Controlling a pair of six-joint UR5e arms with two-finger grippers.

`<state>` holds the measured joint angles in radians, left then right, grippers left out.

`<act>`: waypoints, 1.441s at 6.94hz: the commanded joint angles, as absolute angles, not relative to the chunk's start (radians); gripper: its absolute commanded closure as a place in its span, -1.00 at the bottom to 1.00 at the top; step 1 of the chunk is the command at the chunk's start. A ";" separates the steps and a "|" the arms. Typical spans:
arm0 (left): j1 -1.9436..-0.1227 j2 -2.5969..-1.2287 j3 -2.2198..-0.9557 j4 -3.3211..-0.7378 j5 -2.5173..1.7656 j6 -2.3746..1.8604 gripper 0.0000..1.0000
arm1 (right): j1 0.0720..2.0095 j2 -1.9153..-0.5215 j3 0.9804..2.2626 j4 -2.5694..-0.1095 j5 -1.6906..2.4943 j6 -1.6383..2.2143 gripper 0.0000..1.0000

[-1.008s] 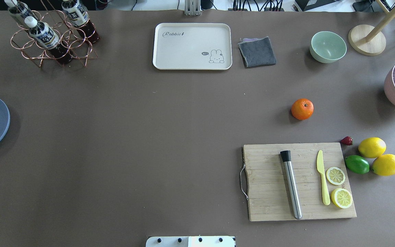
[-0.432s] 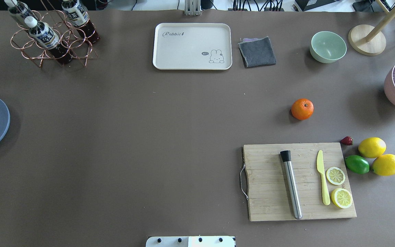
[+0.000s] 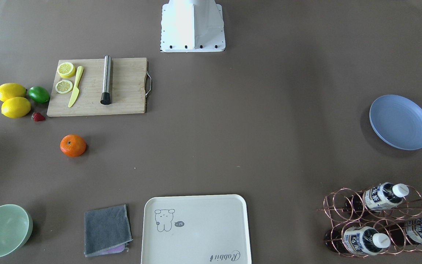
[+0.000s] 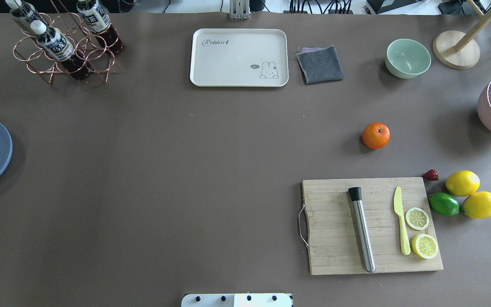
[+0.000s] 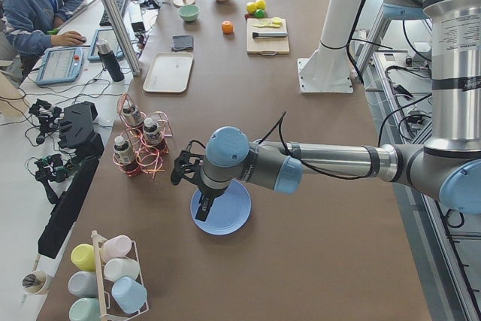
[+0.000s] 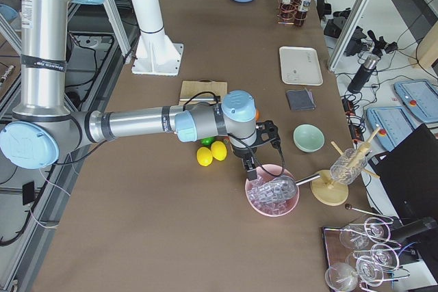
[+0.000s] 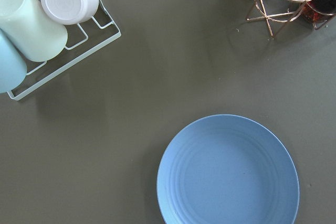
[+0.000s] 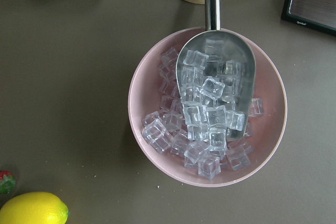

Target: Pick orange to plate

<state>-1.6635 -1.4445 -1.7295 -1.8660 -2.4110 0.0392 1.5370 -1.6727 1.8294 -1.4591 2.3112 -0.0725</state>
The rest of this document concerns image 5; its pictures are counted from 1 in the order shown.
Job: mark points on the orange fruit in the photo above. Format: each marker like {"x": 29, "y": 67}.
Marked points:
{"x": 227, "y": 27}

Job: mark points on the lemon half beside knife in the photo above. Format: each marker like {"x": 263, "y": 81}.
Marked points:
{"x": 264, "y": 22}

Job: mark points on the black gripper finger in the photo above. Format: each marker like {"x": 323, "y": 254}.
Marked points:
{"x": 205, "y": 204}

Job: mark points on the copper wire bottle rack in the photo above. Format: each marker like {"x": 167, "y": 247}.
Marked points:
{"x": 149, "y": 158}

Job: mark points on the white cup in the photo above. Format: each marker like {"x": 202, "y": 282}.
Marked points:
{"x": 116, "y": 268}

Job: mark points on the yellow lemon outer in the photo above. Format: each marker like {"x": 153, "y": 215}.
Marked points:
{"x": 260, "y": 4}

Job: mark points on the pink cup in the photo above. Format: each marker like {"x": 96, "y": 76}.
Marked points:
{"x": 116, "y": 247}

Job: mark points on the tea bottle front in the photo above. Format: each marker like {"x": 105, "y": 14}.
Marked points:
{"x": 125, "y": 156}

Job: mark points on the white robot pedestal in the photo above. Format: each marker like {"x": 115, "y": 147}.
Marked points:
{"x": 328, "y": 69}

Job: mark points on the steel muddler black tip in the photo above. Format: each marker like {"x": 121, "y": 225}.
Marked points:
{"x": 268, "y": 35}

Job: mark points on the green bowl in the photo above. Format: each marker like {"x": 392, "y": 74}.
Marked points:
{"x": 188, "y": 13}

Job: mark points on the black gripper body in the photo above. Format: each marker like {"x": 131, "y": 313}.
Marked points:
{"x": 209, "y": 191}

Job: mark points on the cream rabbit tray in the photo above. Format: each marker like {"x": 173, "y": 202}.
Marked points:
{"x": 169, "y": 73}

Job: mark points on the yellow lemon near lime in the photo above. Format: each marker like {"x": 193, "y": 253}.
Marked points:
{"x": 251, "y": 7}

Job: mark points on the yellow plastic knife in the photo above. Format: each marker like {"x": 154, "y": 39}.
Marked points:
{"x": 273, "y": 26}

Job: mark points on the blue round plate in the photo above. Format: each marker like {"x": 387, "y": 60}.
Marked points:
{"x": 229, "y": 212}

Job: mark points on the wooden cutting board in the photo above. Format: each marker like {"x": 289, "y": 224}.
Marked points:
{"x": 272, "y": 46}

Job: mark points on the tea bottle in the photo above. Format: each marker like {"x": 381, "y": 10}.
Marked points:
{"x": 153, "y": 135}
{"x": 125, "y": 156}
{"x": 132, "y": 116}

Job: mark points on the blue teach pendant near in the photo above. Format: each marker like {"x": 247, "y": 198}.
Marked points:
{"x": 60, "y": 65}

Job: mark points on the mint green cup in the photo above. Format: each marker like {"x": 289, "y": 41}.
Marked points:
{"x": 85, "y": 309}

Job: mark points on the lemon half near board edge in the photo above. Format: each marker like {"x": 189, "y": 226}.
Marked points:
{"x": 276, "y": 21}

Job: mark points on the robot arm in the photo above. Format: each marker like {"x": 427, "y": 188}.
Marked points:
{"x": 446, "y": 167}

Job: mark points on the yellow cup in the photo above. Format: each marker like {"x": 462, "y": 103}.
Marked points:
{"x": 83, "y": 257}

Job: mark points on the green lime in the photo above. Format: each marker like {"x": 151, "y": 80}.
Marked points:
{"x": 259, "y": 13}

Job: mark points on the black water bottle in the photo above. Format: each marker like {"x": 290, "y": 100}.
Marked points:
{"x": 109, "y": 60}

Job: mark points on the grey cup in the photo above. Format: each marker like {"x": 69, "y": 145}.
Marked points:
{"x": 83, "y": 284}

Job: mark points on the white cup rack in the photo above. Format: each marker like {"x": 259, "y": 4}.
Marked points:
{"x": 108, "y": 307}

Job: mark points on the tea bottle middle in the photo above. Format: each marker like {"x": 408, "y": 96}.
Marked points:
{"x": 153, "y": 135}

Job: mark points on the tea bottle back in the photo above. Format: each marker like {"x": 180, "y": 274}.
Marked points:
{"x": 132, "y": 116}

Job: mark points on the grey folded cloth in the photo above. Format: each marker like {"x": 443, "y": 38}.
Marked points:
{"x": 182, "y": 42}

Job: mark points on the blue cup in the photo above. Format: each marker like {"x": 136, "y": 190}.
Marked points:
{"x": 129, "y": 294}

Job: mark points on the person in blue hoodie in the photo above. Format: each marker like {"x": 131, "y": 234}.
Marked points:
{"x": 29, "y": 24}

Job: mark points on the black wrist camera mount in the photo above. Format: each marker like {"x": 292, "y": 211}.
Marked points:
{"x": 187, "y": 165}

